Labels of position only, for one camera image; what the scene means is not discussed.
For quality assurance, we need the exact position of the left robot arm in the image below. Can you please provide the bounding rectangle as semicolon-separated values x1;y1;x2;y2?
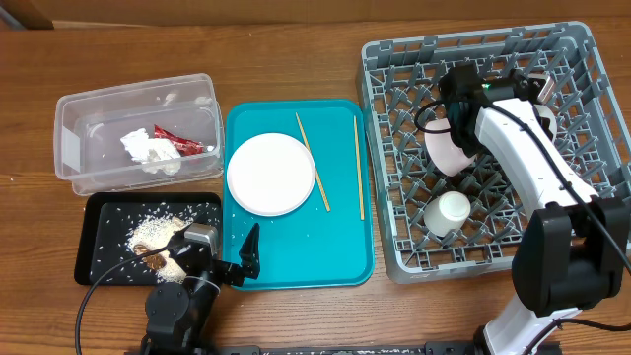
140;223;260;354

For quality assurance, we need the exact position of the pink bowl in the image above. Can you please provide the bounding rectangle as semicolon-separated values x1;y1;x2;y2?
425;118;476;177

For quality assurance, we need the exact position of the black plastic tray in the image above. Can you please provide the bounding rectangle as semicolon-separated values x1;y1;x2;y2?
74;192;222;285

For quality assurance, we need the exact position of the grey plastic dish rack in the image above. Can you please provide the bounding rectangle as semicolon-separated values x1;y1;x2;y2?
357;22;630;284

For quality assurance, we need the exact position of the red snack wrapper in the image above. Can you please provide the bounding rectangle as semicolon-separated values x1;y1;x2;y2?
154;125;204;156

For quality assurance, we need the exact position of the clear plastic waste bin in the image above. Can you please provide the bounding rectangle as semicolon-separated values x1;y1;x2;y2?
53;73;225;195

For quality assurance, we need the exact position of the left wooden chopstick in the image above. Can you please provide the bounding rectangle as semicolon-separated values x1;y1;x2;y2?
294;111;332;213

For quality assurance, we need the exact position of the white rice pile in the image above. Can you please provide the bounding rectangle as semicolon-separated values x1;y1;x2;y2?
104;218;185;286

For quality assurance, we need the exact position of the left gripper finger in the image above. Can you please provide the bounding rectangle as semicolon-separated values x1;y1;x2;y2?
239;223;260;279
175;208;210;235

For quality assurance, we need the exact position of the wooden chopstick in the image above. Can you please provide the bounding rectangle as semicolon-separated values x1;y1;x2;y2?
294;111;332;213
353;115;365;221

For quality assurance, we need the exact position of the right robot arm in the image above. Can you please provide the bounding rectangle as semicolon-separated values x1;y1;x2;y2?
438;64;630;354

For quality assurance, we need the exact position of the white napkin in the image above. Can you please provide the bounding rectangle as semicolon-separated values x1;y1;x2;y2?
120;128;181;176

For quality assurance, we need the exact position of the brown food piece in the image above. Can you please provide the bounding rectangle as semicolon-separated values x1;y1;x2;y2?
133;244;167;271

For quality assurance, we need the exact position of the grey bowl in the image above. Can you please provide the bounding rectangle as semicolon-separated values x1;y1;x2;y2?
533;105;557;142

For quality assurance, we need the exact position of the right wooden chopstick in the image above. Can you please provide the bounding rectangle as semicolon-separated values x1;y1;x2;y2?
353;115;365;221

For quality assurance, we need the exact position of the teal plastic serving tray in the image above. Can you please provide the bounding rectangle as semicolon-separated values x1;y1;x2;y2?
223;99;375;291

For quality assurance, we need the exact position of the white cup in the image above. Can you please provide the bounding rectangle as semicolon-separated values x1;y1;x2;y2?
424;191;471;237

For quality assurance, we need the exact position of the large white round plate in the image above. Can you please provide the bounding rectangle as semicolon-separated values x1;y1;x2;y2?
227;133;316;217

